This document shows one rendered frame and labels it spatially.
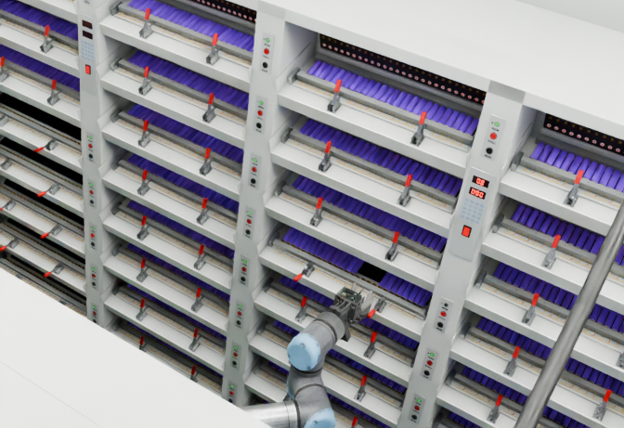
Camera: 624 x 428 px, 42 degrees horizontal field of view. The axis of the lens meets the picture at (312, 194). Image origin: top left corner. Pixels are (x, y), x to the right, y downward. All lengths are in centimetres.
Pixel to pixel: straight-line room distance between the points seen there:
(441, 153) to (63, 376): 131
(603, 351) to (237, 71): 131
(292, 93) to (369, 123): 26
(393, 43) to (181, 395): 126
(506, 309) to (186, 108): 118
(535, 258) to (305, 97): 78
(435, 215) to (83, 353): 131
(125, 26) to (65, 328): 161
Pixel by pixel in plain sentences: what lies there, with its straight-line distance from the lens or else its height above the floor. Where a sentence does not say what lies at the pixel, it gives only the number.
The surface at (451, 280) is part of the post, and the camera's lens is 237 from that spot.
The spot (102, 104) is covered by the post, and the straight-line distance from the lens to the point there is 293.
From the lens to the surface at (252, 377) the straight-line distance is 312.
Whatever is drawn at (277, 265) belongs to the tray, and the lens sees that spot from 269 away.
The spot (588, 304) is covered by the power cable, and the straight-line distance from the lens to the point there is 122.
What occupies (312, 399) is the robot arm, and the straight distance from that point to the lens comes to 223.
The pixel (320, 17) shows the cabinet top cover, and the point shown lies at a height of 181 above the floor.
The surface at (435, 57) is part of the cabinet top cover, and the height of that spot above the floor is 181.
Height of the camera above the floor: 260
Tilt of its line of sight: 33 degrees down
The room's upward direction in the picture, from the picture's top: 9 degrees clockwise
